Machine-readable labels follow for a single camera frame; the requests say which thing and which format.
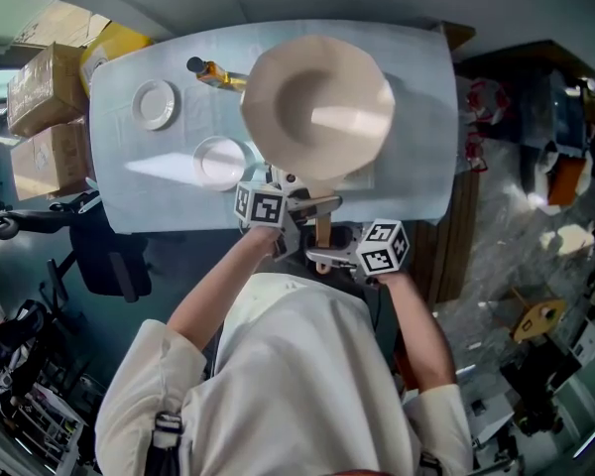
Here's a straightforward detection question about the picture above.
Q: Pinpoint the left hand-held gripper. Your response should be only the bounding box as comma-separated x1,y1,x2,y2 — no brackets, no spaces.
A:
234,165,342,262

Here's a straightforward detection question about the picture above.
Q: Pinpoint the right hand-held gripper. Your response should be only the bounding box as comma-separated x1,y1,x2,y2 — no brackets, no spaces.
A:
304,218,411,278

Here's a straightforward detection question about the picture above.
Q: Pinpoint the beige pan with wooden handle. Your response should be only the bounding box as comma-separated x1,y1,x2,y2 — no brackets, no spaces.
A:
239,35,397,275

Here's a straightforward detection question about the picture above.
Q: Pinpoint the person's right forearm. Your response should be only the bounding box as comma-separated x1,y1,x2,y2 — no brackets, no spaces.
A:
376,269,460,392

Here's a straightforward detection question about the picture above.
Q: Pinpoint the person's left forearm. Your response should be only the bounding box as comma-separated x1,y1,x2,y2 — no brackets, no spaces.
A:
167,225,284,352

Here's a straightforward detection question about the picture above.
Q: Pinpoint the white deep plate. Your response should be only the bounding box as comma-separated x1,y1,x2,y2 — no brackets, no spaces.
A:
192,135,250,194

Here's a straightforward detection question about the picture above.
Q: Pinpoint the wooden cabinet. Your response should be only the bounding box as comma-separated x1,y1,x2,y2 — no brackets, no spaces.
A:
410,166,480,307

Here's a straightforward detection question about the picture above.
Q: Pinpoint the light blue tablecloth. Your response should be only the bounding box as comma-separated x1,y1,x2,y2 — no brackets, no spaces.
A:
88,19,460,235

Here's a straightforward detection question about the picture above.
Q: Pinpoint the person's white shirt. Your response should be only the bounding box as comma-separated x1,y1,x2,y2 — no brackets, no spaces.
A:
94,271,475,476

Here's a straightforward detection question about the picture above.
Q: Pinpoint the amber glass bottle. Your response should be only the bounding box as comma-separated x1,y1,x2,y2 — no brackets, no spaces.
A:
186,56,252,94

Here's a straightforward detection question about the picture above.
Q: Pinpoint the white flat plate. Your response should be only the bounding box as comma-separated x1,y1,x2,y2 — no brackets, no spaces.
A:
131,78,179,132

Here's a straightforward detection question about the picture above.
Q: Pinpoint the black office chair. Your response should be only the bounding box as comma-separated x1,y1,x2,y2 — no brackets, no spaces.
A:
46,214,153,302

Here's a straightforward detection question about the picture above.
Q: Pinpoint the wooden stool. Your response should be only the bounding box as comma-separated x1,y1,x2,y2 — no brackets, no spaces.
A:
510,288,567,342

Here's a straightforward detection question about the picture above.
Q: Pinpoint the orange box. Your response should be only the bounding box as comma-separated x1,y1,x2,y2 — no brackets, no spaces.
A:
546,158,589,207

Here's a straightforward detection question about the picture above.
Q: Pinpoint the yellow bag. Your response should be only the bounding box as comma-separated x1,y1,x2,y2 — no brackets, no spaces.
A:
78,21,153,99

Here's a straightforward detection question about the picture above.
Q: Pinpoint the open cardboard box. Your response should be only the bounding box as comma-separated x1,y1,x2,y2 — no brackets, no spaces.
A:
9,0,113,50

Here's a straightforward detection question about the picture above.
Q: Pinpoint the black shoulder strap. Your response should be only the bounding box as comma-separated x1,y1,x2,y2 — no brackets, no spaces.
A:
417,450,443,476
151,411,184,476

